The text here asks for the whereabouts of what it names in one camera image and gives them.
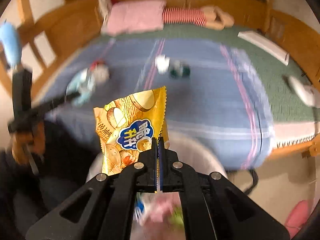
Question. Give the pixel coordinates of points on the clear plastic bag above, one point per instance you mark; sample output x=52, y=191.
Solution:
x=82, y=85

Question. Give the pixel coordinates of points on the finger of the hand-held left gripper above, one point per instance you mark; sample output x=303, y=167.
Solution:
x=57, y=102

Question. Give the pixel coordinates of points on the blue striped bedsheet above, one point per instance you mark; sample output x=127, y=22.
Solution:
x=205, y=100

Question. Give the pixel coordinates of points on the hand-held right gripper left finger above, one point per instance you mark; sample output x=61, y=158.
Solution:
x=150, y=165

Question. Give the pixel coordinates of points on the pink slipper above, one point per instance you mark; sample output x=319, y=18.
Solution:
x=297, y=217

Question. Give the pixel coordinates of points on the light green wrapper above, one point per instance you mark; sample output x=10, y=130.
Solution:
x=177, y=216

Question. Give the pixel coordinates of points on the pink pillow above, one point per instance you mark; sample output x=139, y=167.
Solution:
x=135, y=17

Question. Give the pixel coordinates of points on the white handheld appliance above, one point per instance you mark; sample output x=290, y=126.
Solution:
x=305, y=92

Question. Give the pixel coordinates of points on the person's left hand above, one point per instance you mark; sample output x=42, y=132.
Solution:
x=23, y=150

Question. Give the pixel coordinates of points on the yellow snack bag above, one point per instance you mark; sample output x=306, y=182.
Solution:
x=130, y=120

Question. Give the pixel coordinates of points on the pink tissue packet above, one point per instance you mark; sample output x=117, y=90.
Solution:
x=162, y=206

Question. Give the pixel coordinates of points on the white flat board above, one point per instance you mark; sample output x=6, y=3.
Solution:
x=265, y=45

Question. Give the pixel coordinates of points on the crumpled white tissue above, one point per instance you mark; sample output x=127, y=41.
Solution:
x=162, y=63

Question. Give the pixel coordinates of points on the dark teal crumpled wrapper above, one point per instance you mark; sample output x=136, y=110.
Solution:
x=180, y=71

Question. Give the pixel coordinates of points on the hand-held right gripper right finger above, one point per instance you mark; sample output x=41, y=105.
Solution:
x=167, y=165

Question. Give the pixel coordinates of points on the green bed mat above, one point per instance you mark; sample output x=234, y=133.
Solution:
x=280, y=97

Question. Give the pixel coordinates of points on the wooden bunk bed frame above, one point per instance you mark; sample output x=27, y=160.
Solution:
x=62, y=22

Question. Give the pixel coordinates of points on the striped plush doll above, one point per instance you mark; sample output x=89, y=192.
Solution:
x=185, y=16

